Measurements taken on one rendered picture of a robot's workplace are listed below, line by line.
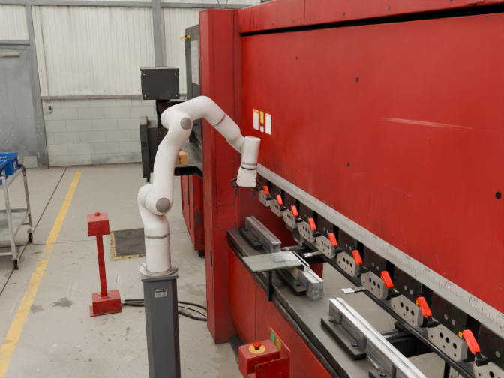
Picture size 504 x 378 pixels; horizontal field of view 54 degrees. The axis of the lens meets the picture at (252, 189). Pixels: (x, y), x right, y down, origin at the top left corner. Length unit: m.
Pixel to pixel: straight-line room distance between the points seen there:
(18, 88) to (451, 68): 8.67
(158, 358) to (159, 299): 0.33
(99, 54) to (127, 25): 0.71
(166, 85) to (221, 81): 0.36
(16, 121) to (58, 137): 0.72
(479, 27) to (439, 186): 0.45
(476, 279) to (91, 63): 8.57
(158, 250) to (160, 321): 0.37
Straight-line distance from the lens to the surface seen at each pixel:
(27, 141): 9.74
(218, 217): 3.37
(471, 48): 1.46
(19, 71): 9.63
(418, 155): 1.63
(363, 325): 2.16
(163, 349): 2.68
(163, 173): 2.36
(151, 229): 2.42
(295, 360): 2.54
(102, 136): 9.62
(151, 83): 3.29
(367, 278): 1.97
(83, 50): 9.52
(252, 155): 2.58
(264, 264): 2.57
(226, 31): 3.22
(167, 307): 2.56
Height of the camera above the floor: 2.05
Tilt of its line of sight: 15 degrees down
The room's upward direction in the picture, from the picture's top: straight up
